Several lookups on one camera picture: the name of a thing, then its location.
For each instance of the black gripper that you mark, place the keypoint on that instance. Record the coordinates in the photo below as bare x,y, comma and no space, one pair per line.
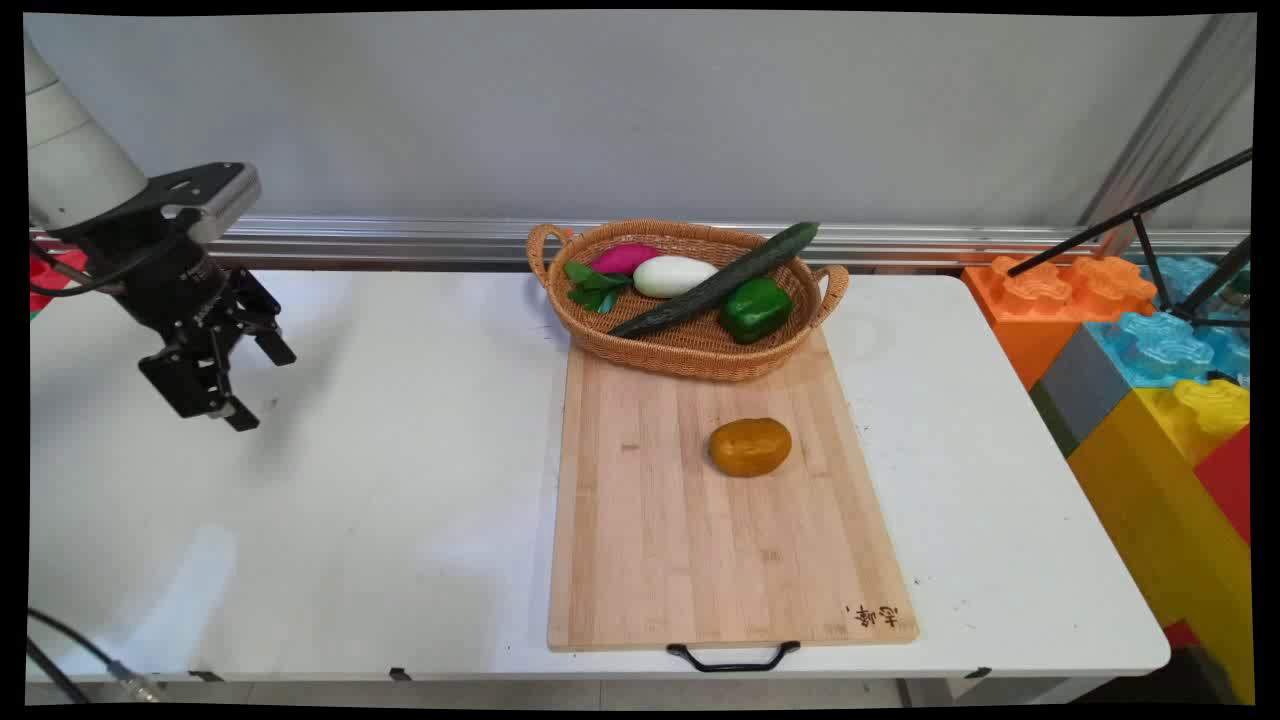
175,285

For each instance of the long dark green cucumber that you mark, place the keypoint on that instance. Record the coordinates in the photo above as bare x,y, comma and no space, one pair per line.
720,282

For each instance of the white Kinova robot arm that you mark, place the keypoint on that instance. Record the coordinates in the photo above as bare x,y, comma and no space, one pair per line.
70,150

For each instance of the red flower-shaped building block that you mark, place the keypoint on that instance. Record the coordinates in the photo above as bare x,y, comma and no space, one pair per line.
50,280

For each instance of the green leafy vegetable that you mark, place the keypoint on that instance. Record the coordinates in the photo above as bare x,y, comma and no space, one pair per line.
592,285

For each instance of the pink radish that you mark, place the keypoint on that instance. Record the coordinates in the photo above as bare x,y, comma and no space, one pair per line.
620,258

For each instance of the white eggplant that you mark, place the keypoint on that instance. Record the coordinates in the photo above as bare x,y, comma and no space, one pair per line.
672,277

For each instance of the woven wicker basket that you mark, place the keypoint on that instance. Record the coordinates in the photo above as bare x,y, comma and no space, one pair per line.
700,355

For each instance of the green bell pepper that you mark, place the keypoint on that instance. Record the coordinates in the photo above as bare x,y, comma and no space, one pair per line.
755,312

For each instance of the brown potato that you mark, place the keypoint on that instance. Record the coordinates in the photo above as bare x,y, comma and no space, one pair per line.
750,447

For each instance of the orange giant building block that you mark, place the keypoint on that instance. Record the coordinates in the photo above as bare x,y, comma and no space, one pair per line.
1030,320

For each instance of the grey giant building block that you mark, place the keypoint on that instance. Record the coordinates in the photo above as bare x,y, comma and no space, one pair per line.
1080,385

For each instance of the black tripod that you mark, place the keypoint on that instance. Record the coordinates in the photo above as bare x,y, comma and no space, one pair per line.
1140,210

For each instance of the blue giant building block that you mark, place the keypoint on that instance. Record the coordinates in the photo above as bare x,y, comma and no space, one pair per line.
1160,345

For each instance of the yellow giant building block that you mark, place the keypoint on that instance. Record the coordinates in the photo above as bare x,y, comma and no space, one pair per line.
1150,500

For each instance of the large red building block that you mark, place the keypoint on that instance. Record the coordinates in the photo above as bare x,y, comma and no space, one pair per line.
1228,480

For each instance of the aluminium rail along table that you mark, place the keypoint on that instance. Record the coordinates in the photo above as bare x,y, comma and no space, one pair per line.
400,242

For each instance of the slanted aluminium post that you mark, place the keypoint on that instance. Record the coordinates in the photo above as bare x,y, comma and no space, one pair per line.
1170,120

